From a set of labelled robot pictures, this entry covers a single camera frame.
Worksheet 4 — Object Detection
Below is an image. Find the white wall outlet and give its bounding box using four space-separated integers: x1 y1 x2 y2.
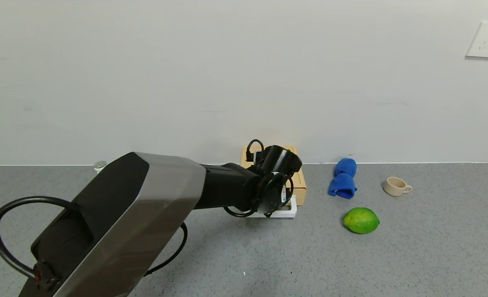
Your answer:
465 21 488 59

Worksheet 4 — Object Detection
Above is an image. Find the green lime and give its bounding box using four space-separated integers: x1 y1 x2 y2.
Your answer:
343 207 380 235

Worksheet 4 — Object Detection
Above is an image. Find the blue cloth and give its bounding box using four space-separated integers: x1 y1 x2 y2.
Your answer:
328 158 358 200

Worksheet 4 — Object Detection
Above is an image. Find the black camera cable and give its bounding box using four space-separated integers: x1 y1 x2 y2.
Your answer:
246 139 265 163

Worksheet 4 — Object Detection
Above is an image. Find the yellow drawer cabinet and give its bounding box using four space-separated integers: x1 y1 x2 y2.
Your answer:
240 145 307 206

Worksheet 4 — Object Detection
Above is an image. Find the beige cup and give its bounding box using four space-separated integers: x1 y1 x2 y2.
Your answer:
383 177 413 197

